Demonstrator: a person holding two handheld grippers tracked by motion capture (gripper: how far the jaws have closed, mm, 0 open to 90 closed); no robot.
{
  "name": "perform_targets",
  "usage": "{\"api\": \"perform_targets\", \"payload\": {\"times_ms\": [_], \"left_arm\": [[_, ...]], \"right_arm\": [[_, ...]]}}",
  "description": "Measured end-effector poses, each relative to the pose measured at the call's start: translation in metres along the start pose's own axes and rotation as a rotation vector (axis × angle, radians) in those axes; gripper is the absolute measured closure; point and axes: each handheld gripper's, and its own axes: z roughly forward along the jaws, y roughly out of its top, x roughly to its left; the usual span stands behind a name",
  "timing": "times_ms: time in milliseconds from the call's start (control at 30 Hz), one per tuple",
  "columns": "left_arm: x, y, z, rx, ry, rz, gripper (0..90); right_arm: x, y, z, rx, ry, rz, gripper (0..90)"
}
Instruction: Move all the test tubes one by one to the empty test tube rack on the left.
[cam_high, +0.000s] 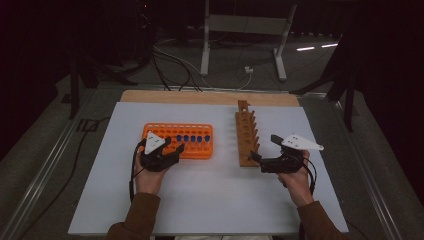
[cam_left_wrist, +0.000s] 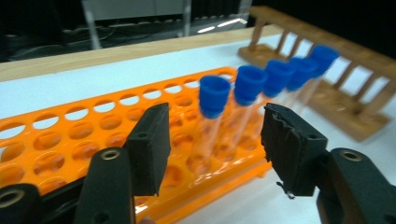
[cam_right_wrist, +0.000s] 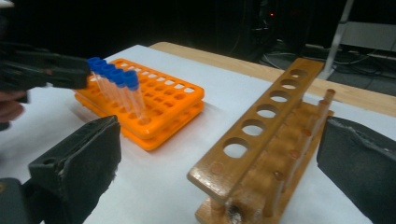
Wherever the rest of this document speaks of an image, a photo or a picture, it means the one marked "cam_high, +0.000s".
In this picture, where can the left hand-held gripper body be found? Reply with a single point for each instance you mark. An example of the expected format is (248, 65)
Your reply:
(154, 143)

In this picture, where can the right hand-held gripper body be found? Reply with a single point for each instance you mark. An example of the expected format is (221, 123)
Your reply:
(283, 163)

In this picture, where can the blue-capped test tube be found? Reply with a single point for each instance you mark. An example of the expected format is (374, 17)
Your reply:
(199, 140)
(179, 138)
(186, 140)
(207, 140)
(192, 140)

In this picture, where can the orange plastic tube rack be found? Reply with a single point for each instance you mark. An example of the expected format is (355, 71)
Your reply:
(196, 146)

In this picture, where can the wooden tube rack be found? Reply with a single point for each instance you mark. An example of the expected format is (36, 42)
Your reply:
(247, 133)

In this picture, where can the person's right hand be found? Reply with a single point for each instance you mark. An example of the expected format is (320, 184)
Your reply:
(298, 186)

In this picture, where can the person's left hand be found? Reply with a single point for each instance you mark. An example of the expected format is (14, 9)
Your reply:
(148, 181)

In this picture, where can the white table mat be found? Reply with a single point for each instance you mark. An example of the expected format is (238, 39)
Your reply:
(206, 196)

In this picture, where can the white power adapter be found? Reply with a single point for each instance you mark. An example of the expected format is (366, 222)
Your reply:
(248, 69)

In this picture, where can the black tripod stand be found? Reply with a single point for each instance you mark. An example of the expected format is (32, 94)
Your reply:
(74, 86)
(348, 96)

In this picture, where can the white metal stand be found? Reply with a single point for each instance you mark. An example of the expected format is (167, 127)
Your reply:
(246, 25)

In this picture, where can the metal floor rail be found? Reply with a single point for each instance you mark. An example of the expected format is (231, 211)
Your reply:
(43, 173)
(370, 176)

